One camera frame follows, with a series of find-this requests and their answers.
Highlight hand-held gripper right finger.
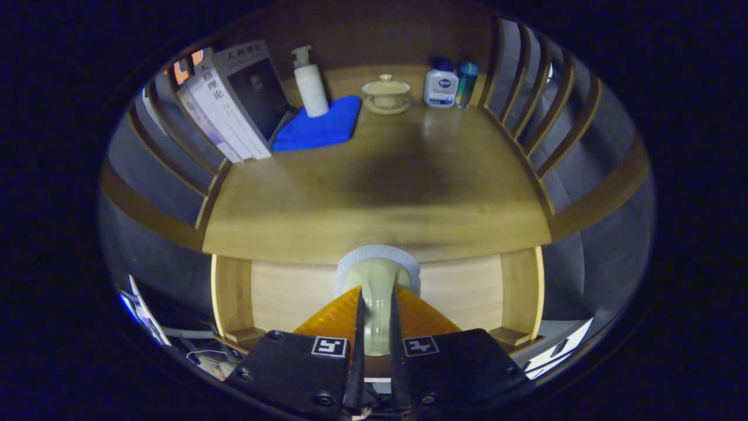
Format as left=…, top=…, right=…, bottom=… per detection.
left=389, top=285, right=535, bottom=419

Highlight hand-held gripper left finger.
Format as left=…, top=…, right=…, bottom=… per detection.
left=225, top=285, right=366, bottom=419

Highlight pale green handled sponge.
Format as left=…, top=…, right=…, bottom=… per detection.
left=336, top=244, right=421, bottom=357

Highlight wooden drawer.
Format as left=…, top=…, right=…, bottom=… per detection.
left=210, top=247, right=545, bottom=378

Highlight wooden countertop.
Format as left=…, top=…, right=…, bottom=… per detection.
left=202, top=64, right=553, bottom=265

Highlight wooden cabinet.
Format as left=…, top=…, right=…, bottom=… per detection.
left=99, top=0, right=652, bottom=351

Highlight white object with blue edge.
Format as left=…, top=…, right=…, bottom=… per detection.
left=117, top=275, right=170, bottom=346

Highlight blue folded cloth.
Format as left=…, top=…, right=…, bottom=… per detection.
left=272, top=95, right=362, bottom=153

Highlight beige lidded teacup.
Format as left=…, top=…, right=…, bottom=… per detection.
left=361, top=74, right=412, bottom=115

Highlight white pump bottle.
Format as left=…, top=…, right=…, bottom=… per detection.
left=292, top=45, right=330, bottom=118

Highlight thin lilac book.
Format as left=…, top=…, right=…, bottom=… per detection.
left=177, top=88, right=243, bottom=164

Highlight white lotion bottle blue cap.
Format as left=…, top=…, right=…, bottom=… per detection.
left=423, top=57, right=459, bottom=109

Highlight thick book with dark cover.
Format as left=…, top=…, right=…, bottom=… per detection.
left=212, top=39, right=293, bottom=160

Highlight thin white book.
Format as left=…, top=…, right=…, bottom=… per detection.
left=186, top=63, right=258, bottom=161

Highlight teal bottle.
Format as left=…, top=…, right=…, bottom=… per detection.
left=456, top=61, right=480, bottom=110

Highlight black floor cables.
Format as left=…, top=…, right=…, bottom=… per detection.
left=175, top=336, right=243, bottom=381

